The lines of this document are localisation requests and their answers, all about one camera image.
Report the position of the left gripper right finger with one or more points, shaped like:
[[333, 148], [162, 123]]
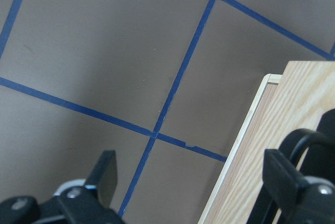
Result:
[[282, 181]]

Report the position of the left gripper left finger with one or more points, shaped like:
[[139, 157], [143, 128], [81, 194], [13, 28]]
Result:
[[102, 180]]

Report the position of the wooden drawer cabinet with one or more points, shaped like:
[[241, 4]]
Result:
[[283, 103]]

